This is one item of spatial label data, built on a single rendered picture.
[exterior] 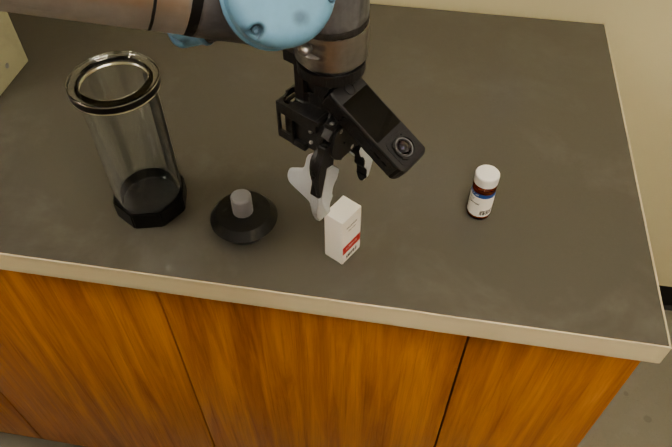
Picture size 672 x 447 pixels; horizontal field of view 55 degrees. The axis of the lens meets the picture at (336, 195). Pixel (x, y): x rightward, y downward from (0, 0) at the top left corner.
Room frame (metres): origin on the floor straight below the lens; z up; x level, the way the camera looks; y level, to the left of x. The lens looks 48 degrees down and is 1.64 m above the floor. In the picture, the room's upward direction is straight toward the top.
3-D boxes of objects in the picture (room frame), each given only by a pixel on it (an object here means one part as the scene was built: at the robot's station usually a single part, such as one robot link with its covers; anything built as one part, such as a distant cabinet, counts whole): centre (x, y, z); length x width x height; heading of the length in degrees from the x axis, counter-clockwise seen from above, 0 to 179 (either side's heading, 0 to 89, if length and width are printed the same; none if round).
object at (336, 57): (0.54, 0.01, 1.27); 0.08 x 0.08 x 0.05
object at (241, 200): (0.57, 0.13, 0.97); 0.09 x 0.09 x 0.07
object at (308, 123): (0.55, 0.01, 1.19); 0.09 x 0.08 x 0.12; 51
